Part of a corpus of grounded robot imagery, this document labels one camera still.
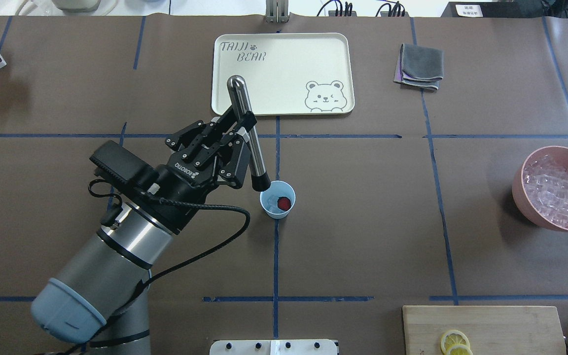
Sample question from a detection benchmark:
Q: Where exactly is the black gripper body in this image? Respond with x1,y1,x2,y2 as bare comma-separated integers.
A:
131,153,221,234

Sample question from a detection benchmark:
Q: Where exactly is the aluminium frame post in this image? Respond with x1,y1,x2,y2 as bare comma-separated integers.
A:
265,0,290,23

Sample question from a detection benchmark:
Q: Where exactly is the grey folded cloth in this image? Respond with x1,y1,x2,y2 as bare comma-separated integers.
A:
399,43,445,91

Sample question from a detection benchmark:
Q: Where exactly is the white toaster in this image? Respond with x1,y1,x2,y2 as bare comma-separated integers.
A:
52,0,101,13

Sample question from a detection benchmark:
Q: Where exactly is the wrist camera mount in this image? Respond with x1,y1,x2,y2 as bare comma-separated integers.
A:
89,140,159,193

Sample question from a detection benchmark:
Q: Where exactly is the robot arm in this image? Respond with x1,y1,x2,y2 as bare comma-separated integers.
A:
30,107,257,355

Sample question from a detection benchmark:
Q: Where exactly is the purple folded cloth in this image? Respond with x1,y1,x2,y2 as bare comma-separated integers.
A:
394,53,404,84

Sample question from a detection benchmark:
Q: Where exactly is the cream bear serving tray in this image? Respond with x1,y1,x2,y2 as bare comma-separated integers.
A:
211,33,355,115

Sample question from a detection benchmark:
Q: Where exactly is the wooden cutting board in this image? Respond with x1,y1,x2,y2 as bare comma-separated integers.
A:
402,305,566,355

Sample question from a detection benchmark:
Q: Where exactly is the steel muddler black tip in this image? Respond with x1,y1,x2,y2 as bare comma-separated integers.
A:
227,75,271,192

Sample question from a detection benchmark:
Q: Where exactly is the pink bowl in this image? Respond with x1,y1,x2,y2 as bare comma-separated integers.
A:
512,146,568,232

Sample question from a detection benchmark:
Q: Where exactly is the red strawberry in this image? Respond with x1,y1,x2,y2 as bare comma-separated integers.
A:
277,196,292,211

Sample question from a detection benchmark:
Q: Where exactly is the light blue plastic cup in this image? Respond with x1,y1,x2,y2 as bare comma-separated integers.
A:
260,180,297,219

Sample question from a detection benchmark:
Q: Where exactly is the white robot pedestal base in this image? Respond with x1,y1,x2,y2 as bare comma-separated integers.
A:
209,339,340,355

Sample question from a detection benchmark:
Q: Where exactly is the lemon slices row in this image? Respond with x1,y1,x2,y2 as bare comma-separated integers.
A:
439,329,473,355

